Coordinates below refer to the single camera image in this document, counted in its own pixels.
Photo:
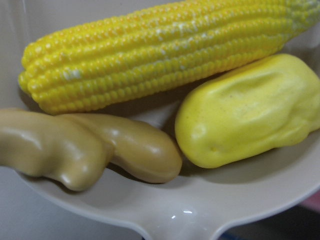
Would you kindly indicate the yellow toy corn cob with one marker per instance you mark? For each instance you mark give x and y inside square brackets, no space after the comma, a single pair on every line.
[93,65]

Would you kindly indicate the tan toy ginger root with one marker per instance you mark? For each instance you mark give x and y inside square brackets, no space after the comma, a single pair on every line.
[75,149]

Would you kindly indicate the white plastic dustpan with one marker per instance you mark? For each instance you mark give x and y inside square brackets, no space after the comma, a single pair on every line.
[200,204]

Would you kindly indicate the yellow toy potato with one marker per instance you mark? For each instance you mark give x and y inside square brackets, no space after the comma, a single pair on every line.
[271,103]

